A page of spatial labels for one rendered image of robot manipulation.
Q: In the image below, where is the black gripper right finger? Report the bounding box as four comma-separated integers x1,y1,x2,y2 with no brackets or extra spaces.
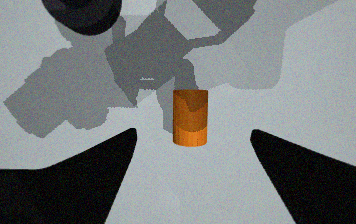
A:
250,129,356,224

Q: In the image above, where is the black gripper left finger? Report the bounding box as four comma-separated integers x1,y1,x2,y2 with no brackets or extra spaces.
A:
0,128,137,224

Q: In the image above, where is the orange knob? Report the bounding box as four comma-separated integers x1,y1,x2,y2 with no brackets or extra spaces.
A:
173,90,208,147

